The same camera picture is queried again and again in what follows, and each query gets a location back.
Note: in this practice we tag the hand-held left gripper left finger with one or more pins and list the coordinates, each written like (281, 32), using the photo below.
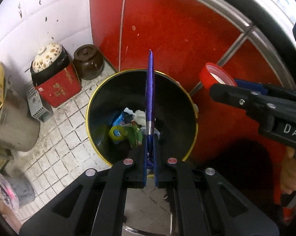
(145, 167)

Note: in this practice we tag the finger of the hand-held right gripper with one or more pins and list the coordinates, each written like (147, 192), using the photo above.
(231, 97)
(251, 84)

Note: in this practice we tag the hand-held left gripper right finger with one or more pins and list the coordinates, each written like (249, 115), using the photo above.
(155, 167)

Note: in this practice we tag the red plastic lid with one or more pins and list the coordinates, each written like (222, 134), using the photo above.
(209, 78)

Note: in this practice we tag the yellow tape spool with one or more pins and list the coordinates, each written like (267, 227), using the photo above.
(114, 132)

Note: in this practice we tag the white tissue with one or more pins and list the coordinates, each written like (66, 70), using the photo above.
(140, 116)

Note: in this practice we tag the blue snack wrapper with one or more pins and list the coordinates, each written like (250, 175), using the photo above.
(119, 120)

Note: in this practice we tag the black yellow-rimmed trash bin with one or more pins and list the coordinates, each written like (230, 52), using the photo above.
(175, 108)

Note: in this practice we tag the purple foil wrapper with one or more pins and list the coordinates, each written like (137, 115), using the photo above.
(150, 91)

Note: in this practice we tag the person's right hand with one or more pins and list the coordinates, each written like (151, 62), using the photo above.
(289, 174)

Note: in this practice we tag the red cabinet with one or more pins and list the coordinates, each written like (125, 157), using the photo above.
(162, 29)

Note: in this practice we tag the red tin box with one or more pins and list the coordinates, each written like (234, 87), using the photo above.
(59, 88)

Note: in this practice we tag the brown ceramic jar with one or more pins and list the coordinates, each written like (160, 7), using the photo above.
(89, 62)

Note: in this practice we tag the grey bowl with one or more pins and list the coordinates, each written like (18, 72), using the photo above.
(23, 190)

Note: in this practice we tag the grey plastic basket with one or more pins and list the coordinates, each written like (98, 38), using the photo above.
(37, 103)

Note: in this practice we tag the steel pot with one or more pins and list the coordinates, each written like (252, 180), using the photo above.
(12, 125)

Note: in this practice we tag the clear plastic bag with contents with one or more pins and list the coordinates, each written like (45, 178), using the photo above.
(5, 191)

